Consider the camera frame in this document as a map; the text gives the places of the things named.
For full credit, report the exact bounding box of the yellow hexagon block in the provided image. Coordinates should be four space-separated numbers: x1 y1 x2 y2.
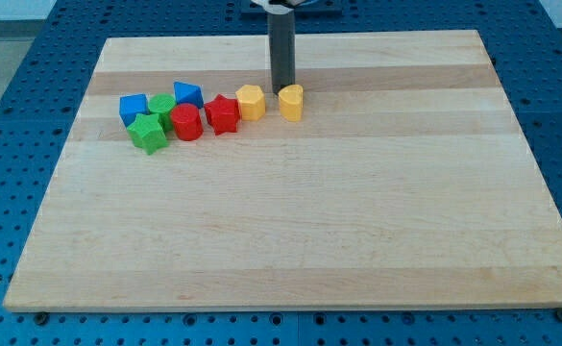
235 85 266 121

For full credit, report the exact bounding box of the yellow heart block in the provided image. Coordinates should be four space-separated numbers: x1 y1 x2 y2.
278 85 304 122

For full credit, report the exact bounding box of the red star block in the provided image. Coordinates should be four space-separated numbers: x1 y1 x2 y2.
204 94 241 136

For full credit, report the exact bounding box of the red cylinder block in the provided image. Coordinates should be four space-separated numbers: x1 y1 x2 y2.
170 103 203 141

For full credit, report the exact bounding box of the blue triangle block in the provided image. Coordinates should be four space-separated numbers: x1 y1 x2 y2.
173 82 204 109

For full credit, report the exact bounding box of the light wooden board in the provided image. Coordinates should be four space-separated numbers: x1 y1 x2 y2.
4 30 562 313

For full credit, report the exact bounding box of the green cylinder block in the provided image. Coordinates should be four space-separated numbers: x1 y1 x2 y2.
148 93 176 132

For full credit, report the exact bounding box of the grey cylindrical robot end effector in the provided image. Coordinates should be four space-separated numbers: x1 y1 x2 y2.
267 11 296 94

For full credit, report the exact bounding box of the green star block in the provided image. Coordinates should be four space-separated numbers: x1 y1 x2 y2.
127 113 168 155

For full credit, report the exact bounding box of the blue cube block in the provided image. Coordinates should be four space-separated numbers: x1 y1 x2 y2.
119 93 149 127

